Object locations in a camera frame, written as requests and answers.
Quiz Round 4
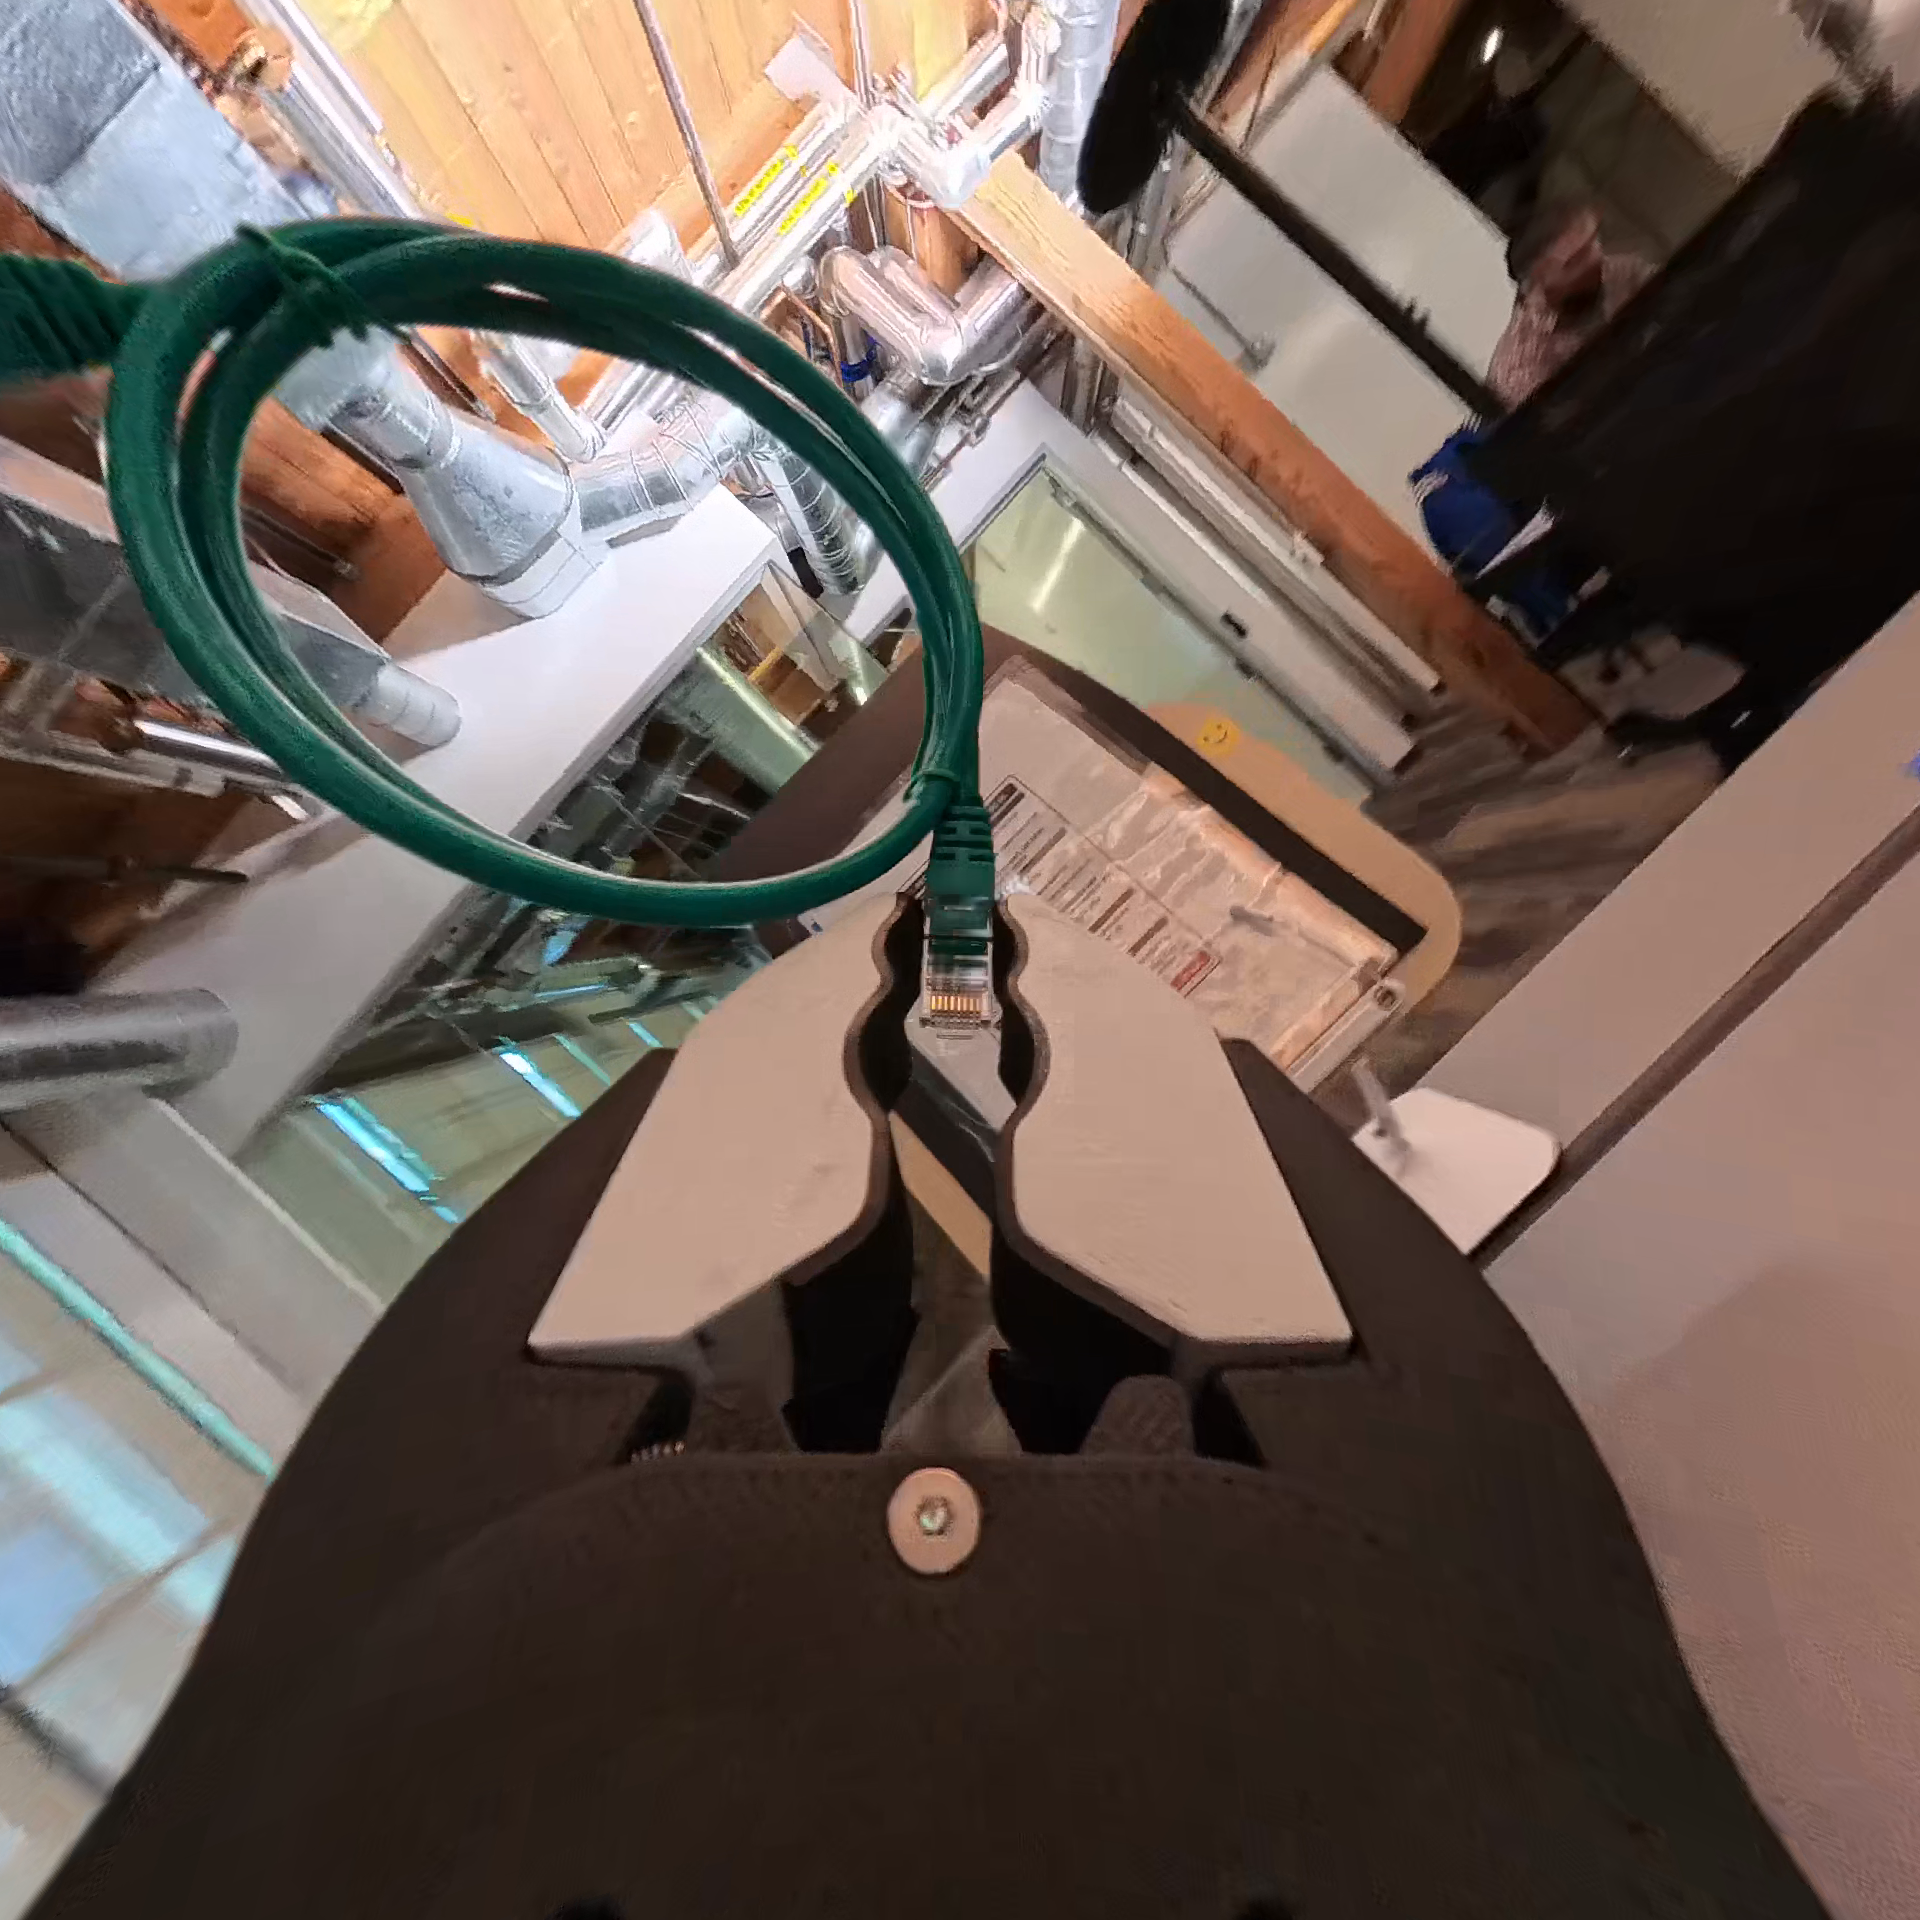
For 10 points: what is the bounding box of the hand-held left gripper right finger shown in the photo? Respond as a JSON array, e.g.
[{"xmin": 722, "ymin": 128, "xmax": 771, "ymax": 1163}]
[{"xmin": 991, "ymin": 898, "xmax": 1355, "ymax": 1368}]

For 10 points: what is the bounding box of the bundle of silver pipes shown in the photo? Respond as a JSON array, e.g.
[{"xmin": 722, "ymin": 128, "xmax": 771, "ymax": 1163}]
[{"xmin": 572, "ymin": 28, "xmax": 1053, "ymax": 438}]

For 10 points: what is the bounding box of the large paned window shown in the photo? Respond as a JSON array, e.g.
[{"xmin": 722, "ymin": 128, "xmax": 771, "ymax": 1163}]
[{"xmin": 0, "ymin": 1214, "xmax": 277, "ymax": 1785}]

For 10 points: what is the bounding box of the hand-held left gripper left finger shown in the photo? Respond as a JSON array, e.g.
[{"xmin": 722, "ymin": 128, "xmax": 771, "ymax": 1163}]
[{"xmin": 528, "ymin": 894, "xmax": 920, "ymax": 1368}]

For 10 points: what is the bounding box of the wooden support post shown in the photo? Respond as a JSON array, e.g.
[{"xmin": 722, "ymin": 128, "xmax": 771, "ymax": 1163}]
[{"xmin": 943, "ymin": 149, "xmax": 1593, "ymax": 750}]

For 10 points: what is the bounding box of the green cable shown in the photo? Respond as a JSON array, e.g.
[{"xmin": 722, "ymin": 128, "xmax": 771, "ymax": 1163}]
[{"xmin": 0, "ymin": 215, "xmax": 1004, "ymax": 1040}]

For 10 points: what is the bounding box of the black office chair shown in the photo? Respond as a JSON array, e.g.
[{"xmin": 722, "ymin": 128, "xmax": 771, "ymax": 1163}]
[{"xmin": 1477, "ymin": 74, "xmax": 1920, "ymax": 769}]

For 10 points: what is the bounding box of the blue striped jacket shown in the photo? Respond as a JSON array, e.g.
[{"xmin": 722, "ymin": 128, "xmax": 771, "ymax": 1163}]
[{"xmin": 1406, "ymin": 420, "xmax": 1577, "ymax": 635}]

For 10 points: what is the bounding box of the white board stand base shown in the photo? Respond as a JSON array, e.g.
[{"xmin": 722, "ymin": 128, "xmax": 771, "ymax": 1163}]
[{"xmin": 1349, "ymin": 1059, "xmax": 1562, "ymax": 1254}]

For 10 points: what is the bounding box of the black framed instruction board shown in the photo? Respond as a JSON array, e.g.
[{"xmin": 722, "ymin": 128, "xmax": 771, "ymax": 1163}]
[{"xmin": 702, "ymin": 620, "xmax": 1463, "ymax": 1420}]

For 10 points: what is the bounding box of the metal cylinder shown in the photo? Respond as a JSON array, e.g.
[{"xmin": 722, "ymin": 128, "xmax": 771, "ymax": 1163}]
[{"xmin": 132, "ymin": 714, "xmax": 326, "ymax": 820}]

